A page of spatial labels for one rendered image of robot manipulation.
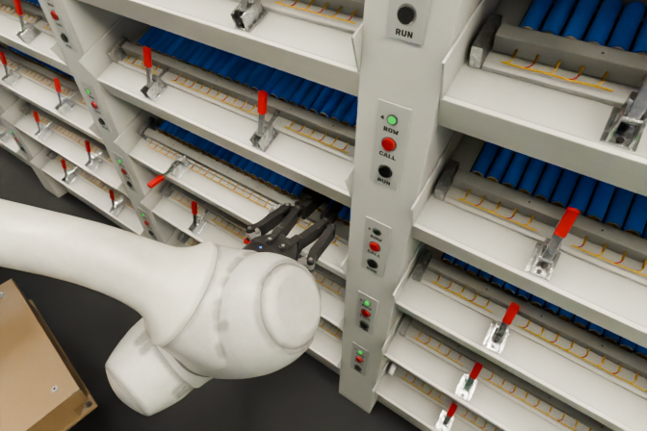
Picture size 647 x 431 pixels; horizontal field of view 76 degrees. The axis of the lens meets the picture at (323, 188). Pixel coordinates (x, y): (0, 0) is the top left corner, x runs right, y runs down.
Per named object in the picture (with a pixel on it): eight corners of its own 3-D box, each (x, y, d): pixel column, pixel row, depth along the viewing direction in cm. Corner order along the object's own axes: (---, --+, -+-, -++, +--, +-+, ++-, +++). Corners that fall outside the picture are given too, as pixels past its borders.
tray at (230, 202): (349, 282, 77) (341, 266, 69) (138, 164, 101) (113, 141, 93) (401, 195, 83) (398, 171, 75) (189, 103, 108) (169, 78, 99)
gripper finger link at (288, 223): (272, 260, 66) (264, 257, 66) (301, 219, 74) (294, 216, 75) (272, 242, 63) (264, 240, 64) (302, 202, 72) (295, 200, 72)
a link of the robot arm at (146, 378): (226, 338, 60) (276, 326, 51) (136, 432, 49) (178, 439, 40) (181, 279, 59) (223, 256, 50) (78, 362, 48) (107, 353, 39)
